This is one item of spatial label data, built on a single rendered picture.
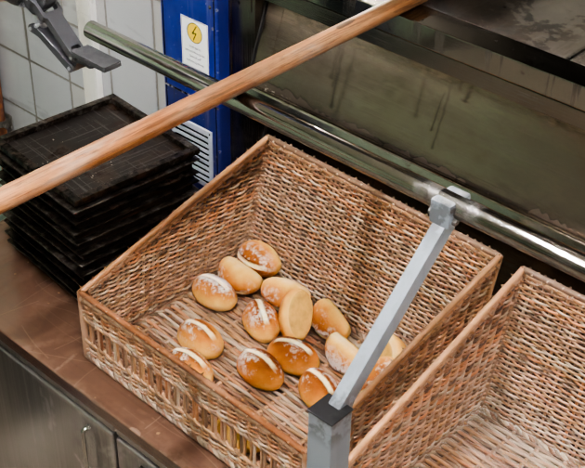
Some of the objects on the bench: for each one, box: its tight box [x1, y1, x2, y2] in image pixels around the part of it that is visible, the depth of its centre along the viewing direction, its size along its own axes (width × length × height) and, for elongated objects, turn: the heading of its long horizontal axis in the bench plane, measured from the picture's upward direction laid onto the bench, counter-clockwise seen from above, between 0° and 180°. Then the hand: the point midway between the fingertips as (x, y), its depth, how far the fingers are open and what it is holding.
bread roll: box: [325, 332, 359, 375], centre depth 206 cm, size 6×10×7 cm
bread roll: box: [261, 277, 310, 311], centre depth 219 cm, size 6×10×7 cm, turn 65°
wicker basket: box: [77, 135, 503, 468], centre depth 201 cm, size 49×56×28 cm
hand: (103, 17), depth 150 cm, fingers open, 13 cm apart
